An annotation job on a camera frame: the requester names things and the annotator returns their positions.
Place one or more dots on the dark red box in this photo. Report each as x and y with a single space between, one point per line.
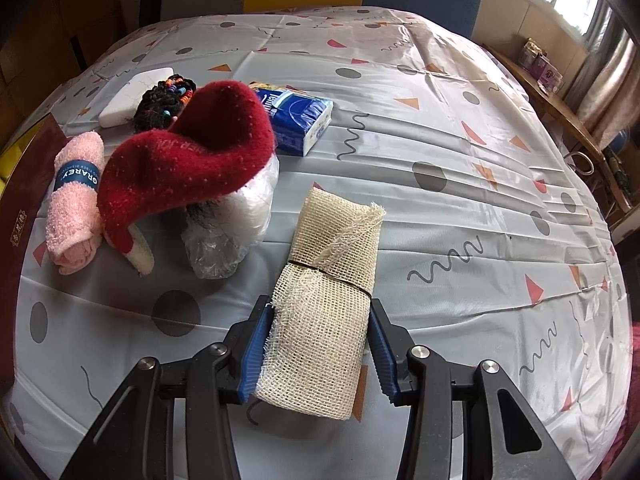
25 240

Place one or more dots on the purple box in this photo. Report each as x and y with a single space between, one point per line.
547 79

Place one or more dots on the wooden cabinet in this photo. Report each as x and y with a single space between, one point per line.
50 20

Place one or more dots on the pink towel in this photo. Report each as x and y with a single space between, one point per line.
75 210

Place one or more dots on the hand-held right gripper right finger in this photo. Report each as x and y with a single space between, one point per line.
382 355

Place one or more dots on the red christmas sock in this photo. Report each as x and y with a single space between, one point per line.
210 145

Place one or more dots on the clear plastic bag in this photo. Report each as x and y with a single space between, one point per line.
240 215

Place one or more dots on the wooden side shelf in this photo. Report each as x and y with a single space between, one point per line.
565 115

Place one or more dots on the black braid with coloured beads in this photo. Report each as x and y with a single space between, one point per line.
155 105

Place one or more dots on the beige curtain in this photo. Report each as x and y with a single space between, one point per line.
605 80

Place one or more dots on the beige mesh cloth roll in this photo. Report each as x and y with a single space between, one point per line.
320 330

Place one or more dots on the grey patterned tablecloth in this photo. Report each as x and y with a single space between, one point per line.
450 240

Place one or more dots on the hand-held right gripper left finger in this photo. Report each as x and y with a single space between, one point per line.
255 355

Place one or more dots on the blue tissue pack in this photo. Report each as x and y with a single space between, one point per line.
300 120

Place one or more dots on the glass jar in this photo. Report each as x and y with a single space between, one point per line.
531 52

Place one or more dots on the white foam sponge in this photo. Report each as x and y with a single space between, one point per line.
120 105

